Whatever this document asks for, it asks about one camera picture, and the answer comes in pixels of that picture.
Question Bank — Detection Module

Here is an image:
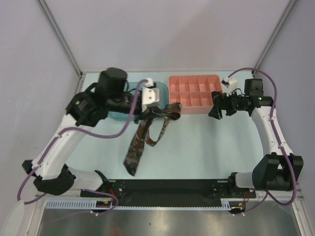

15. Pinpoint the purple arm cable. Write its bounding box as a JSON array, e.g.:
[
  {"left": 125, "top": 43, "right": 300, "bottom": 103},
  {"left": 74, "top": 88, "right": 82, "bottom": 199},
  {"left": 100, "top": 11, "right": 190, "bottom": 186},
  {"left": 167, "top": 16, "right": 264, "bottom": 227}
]
[
  {"left": 16, "top": 78, "right": 151, "bottom": 205},
  {"left": 227, "top": 67, "right": 300, "bottom": 217}
]

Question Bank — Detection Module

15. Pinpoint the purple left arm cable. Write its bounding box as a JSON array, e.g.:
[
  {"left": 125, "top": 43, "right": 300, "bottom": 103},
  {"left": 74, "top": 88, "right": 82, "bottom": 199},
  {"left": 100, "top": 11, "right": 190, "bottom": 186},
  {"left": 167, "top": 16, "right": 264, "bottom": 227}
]
[{"left": 16, "top": 78, "right": 151, "bottom": 205}]

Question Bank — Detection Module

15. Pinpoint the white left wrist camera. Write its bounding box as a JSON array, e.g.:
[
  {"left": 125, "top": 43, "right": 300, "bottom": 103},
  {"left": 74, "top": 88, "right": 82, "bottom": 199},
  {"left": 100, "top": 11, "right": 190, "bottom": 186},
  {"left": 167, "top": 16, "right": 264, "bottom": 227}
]
[{"left": 141, "top": 78, "right": 161, "bottom": 110}]

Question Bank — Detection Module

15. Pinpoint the left corner aluminium post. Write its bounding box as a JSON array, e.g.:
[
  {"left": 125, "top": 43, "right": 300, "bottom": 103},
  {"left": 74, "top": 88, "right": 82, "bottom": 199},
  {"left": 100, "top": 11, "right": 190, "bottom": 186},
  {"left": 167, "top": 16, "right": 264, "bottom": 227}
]
[{"left": 36, "top": 0, "right": 83, "bottom": 78}]

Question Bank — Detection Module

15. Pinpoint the right corner aluminium post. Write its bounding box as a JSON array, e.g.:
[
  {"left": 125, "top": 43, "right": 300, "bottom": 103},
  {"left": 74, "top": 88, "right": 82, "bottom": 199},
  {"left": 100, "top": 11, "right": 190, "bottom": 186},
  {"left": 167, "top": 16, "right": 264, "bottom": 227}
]
[{"left": 254, "top": 0, "right": 299, "bottom": 69}]

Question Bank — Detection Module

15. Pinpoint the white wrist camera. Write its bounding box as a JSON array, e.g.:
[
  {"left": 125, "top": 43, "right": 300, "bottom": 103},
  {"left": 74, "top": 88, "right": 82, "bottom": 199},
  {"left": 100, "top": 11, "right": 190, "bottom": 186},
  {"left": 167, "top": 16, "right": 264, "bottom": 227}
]
[
  {"left": 141, "top": 78, "right": 161, "bottom": 110},
  {"left": 221, "top": 76, "right": 238, "bottom": 95}
]

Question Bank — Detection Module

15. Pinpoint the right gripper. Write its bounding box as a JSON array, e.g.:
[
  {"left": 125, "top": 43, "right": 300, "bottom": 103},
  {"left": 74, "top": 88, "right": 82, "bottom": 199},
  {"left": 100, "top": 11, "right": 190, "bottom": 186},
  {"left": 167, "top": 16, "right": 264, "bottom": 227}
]
[{"left": 208, "top": 88, "right": 248, "bottom": 119}]

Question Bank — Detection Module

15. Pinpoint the pink compartment organizer tray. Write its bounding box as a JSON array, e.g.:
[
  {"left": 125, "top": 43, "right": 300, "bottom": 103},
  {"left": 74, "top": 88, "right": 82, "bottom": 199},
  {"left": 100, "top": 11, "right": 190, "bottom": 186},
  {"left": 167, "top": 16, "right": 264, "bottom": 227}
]
[{"left": 168, "top": 74, "right": 222, "bottom": 115}]

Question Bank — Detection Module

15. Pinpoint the teal plastic bin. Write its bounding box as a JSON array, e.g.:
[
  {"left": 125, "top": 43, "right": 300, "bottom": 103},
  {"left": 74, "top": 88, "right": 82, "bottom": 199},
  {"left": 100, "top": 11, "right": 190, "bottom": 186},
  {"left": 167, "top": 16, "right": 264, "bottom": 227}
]
[{"left": 108, "top": 82, "right": 169, "bottom": 122}]

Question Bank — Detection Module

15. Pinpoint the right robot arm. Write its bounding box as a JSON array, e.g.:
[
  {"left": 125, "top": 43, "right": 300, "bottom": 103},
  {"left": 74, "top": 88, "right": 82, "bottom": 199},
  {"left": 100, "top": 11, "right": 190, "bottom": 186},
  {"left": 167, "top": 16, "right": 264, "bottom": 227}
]
[{"left": 208, "top": 77, "right": 304, "bottom": 197}]

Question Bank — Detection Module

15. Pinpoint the aluminium frame rail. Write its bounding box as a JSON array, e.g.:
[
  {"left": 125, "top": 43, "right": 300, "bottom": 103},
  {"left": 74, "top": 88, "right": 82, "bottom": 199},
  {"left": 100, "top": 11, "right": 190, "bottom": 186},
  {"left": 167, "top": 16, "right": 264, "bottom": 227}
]
[{"left": 34, "top": 181, "right": 303, "bottom": 200}]

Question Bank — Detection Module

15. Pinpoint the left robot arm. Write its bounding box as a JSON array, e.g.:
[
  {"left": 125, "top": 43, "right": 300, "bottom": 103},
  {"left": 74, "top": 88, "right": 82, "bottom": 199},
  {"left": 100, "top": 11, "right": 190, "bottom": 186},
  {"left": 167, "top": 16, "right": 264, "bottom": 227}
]
[{"left": 22, "top": 67, "right": 160, "bottom": 197}]

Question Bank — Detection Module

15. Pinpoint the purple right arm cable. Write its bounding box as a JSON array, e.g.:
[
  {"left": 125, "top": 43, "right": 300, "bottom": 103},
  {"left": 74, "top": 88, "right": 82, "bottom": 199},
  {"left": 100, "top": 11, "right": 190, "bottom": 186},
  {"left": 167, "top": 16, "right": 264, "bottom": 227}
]
[{"left": 227, "top": 67, "right": 300, "bottom": 217}]

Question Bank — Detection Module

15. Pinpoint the corner aluminium post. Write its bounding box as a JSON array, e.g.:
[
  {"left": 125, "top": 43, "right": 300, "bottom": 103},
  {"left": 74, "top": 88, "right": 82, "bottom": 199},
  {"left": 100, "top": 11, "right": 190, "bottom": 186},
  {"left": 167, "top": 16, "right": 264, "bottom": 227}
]
[
  {"left": 254, "top": 0, "right": 299, "bottom": 69},
  {"left": 36, "top": 0, "right": 83, "bottom": 78}
]

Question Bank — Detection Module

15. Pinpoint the orange floral tie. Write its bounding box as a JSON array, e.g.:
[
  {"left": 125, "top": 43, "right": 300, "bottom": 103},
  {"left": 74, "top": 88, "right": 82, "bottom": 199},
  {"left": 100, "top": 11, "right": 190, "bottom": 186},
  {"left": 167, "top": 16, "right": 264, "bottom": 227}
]
[{"left": 123, "top": 102, "right": 182, "bottom": 176}]

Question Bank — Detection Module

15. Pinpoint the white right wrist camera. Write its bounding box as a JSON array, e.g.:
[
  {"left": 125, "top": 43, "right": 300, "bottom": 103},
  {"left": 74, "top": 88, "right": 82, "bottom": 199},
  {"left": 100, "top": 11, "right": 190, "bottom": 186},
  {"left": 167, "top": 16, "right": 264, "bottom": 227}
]
[{"left": 221, "top": 76, "right": 238, "bottom": 95}]

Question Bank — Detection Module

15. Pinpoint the white cable duct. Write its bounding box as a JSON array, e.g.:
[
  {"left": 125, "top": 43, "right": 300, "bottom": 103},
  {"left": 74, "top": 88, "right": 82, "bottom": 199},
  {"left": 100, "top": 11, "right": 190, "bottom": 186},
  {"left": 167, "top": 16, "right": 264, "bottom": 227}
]
[{"left": 45, "top": 199, "right": 246, "bottom": 210}]

